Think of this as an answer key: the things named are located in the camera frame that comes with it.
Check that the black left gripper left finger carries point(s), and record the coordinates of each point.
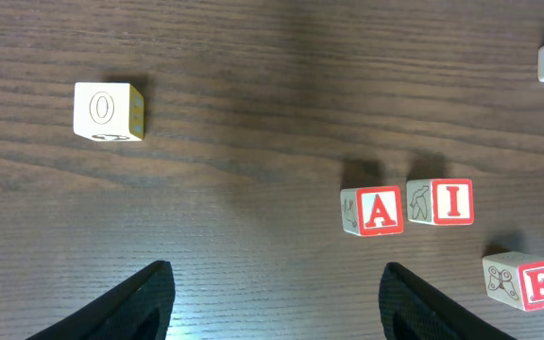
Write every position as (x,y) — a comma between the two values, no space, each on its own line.
(139,308)

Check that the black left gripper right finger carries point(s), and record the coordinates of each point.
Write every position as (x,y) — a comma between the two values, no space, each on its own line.
(412,309)

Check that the red letter A block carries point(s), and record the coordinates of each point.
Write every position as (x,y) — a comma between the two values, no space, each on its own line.
(372,211)

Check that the red letter I block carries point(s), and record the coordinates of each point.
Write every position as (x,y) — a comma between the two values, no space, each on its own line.
(440,201)

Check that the red letter E block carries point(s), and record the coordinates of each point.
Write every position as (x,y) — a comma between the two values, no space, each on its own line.
(515,279)

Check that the yellow wooden block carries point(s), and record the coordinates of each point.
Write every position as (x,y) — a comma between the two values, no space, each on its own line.
(108,112)

